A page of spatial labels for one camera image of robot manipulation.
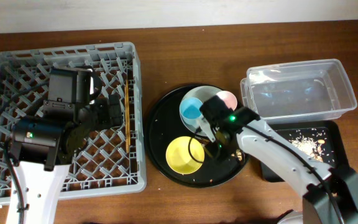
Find grey round plate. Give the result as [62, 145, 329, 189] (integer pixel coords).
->
[180, 85, 222, 138]

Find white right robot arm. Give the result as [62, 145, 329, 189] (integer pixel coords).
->
[200, 96, 358, 223]

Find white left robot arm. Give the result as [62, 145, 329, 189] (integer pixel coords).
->
[4, 66, 124, 223]

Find yellow bowl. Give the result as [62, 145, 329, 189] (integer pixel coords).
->
[165, 136, 205, 175]

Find round black tray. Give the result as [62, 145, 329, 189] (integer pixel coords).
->
[144, 84, 249, 188]

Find grey dishwasher rack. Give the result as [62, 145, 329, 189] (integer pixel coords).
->
[0, 42, 146, 206]

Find clear plastic bin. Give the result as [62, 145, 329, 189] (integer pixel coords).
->
[240, 58, 357, 124]

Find gold snack wrapper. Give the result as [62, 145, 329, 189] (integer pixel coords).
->
[231, 149, 245, 163]

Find black rectangular tray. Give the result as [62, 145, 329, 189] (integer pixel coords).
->
[271, 121, 349, 168]

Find light blue cup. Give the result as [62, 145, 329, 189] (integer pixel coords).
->
[179, 97, 203, 126]

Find food scraps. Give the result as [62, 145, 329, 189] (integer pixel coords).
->
[285, 127, 336, 166]

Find pink cup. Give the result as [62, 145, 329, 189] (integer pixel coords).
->
[216, 91, 237, 111]

